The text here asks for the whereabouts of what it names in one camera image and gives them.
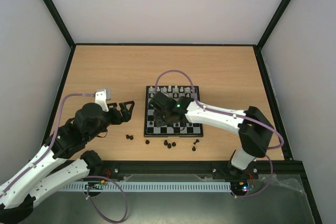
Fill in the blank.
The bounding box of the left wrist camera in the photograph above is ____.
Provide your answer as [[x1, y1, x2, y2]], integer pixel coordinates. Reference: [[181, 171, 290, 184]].
[[94, 88, 111, 106]]

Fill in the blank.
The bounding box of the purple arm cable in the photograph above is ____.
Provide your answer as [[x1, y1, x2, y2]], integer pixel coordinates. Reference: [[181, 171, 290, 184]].
[[154, 70, 285, 199], [0, 92, 129, 222]]

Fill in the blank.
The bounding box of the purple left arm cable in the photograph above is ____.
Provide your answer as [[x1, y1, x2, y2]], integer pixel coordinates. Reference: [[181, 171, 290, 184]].
[[0, 92, 129, 222]]

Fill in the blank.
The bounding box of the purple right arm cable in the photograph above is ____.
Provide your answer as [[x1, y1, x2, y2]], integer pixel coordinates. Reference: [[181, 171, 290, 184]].
[[154, 70, 285, 199]]

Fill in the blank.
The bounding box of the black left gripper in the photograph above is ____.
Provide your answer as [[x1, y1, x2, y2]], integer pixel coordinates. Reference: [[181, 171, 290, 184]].
[[86, 101, 136, 141]]

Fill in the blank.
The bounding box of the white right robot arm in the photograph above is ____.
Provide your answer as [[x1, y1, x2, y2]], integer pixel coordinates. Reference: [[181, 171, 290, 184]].
[[149, 92, 284, 178]]

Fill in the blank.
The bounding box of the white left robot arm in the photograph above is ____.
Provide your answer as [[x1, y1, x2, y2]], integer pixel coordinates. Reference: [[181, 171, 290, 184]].
[[1, 101, 134, 223]]

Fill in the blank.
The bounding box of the black grey chess board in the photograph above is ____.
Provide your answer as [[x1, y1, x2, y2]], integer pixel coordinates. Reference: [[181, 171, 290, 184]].
[[144, 86, 203, 137]]

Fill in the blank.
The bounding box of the light blue cable duct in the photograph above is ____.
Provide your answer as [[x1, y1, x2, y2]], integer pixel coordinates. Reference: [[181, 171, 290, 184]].
[[60, 182, 232, 193]]

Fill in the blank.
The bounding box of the black enclosure frame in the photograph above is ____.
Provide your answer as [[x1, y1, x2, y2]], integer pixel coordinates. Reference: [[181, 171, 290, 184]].
[[43, 0, 322, 223]]

